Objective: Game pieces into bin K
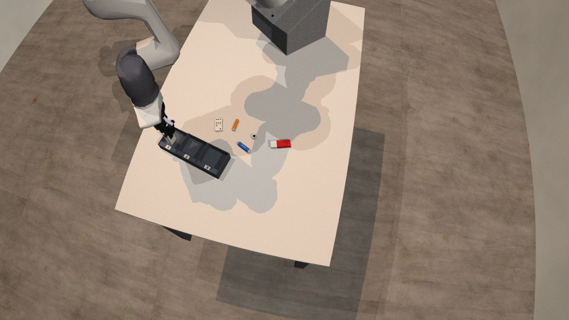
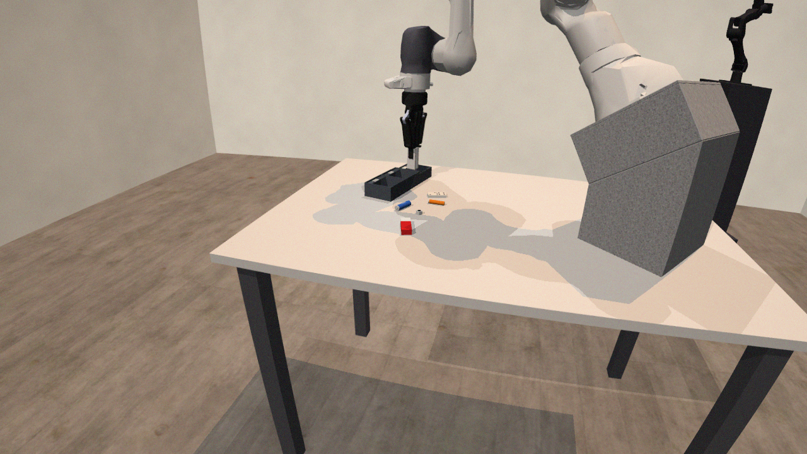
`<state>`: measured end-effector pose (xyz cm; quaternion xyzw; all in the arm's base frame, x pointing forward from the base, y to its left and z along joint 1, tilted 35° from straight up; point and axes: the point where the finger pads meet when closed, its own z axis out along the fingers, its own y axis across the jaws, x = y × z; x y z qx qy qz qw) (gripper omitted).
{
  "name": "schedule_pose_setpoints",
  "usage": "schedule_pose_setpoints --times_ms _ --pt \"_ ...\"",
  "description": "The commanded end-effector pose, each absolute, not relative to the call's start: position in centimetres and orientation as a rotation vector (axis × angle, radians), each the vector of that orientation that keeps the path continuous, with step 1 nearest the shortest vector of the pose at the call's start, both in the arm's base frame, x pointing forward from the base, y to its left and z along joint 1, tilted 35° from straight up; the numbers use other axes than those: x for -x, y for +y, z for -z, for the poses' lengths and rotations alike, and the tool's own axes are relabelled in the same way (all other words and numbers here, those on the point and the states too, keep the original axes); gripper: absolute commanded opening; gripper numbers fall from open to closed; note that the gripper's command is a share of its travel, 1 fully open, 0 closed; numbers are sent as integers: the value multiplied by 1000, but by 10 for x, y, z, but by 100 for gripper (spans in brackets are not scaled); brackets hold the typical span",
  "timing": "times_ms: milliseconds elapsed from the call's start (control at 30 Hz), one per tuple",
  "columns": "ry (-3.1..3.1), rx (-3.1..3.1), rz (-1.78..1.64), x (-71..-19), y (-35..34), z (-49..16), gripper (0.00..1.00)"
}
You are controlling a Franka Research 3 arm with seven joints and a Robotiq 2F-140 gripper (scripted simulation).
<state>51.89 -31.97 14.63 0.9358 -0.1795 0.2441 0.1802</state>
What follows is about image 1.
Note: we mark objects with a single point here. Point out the white domino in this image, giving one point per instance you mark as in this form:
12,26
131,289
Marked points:
218,124

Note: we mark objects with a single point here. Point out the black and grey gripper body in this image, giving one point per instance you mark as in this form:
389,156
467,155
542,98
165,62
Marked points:
162,113

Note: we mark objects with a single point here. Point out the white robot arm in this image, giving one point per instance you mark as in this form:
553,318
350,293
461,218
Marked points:
140,59

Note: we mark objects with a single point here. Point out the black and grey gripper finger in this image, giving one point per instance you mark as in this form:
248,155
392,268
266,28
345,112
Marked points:
169,129
160,129

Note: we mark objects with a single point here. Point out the red and white eraser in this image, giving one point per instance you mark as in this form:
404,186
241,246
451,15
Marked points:
280,144

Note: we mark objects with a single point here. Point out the dark grey rack of three bins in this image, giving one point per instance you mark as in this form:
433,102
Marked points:
198,153

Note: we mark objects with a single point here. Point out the blue battery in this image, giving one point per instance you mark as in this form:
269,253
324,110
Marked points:
244,147

